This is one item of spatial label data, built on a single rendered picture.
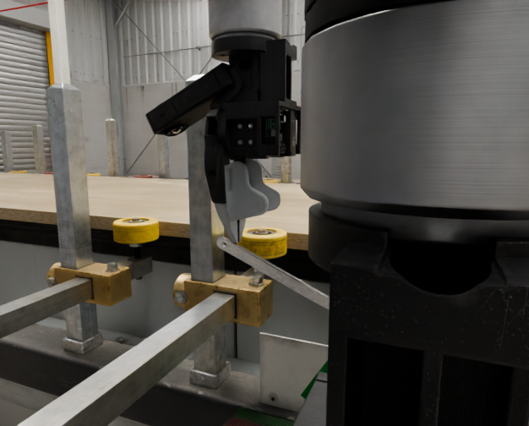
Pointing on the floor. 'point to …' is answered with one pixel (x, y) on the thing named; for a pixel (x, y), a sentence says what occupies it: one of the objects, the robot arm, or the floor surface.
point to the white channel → (57, 13)
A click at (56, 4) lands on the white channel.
